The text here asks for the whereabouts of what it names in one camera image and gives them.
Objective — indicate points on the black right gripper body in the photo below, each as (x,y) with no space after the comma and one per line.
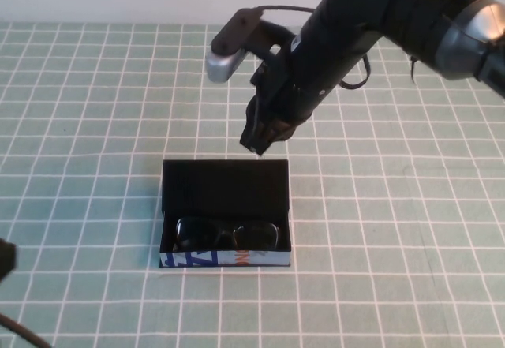
(304,75)

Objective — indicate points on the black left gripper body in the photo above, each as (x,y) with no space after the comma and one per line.
(7,259)

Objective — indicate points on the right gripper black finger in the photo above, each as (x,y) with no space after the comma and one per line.
(256,137)
(284,131)

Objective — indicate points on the black printed glasses case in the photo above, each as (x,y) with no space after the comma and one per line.
(225,190)

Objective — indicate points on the black framed glasses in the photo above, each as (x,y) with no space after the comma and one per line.
(205,231)

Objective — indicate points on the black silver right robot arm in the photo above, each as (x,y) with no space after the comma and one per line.
(418,16)

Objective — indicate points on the green white checked tablecloth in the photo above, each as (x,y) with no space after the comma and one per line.
(394,206)

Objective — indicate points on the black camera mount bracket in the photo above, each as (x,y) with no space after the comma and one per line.
(272,36)

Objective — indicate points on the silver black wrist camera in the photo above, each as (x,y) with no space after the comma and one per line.
(227,54)

